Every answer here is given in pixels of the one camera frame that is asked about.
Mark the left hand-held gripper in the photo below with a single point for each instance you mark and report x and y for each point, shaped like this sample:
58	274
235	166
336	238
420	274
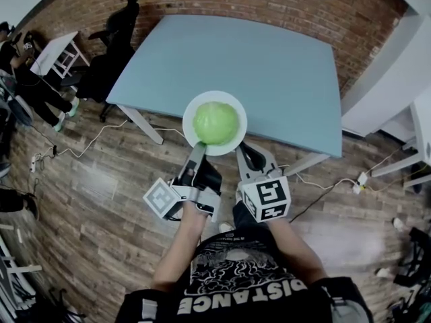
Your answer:
160	198

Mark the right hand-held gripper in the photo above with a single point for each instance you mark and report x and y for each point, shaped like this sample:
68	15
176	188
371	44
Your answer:
267	197

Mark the green cabbage vegetable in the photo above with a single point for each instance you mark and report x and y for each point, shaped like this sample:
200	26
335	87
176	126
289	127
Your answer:
215	122

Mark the white round plate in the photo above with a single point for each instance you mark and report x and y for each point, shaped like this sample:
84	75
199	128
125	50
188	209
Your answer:
192	113

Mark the person's right forearm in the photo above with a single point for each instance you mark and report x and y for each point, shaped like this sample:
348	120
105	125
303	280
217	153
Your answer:
296	251

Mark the person's left forearm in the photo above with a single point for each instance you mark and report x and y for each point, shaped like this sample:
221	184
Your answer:
178	247

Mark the person's black trouser leg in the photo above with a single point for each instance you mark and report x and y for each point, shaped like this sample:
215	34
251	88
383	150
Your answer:
243	215

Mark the person's white shoe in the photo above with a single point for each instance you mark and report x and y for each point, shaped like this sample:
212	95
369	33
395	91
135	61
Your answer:
225	227

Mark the light blue table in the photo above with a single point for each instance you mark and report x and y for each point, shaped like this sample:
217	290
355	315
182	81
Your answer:
235	62

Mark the white power adapter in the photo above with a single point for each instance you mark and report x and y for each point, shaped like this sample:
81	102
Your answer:
361	182

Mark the black office chair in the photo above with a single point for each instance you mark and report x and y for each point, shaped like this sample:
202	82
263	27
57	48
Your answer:
111	69

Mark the black printed t-shirt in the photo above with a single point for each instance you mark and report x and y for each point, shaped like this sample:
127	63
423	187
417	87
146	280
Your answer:
246	288

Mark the large white desk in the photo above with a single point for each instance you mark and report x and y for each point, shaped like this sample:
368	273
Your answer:
387	76

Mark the white power strip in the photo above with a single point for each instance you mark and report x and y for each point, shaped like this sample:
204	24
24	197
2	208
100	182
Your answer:
33	164

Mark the small white table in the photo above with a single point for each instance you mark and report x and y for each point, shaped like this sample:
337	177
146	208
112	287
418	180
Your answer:
50	52

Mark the black folded stand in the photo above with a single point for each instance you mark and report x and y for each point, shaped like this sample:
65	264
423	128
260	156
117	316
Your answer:
412	261

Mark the black bag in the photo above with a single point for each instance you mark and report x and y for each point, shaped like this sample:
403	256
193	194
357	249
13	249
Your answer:
17	204

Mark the white metal rack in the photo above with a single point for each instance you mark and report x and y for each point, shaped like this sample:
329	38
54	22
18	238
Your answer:
13	274

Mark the white desk frame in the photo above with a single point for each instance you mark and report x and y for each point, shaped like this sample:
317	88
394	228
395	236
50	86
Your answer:
422	130

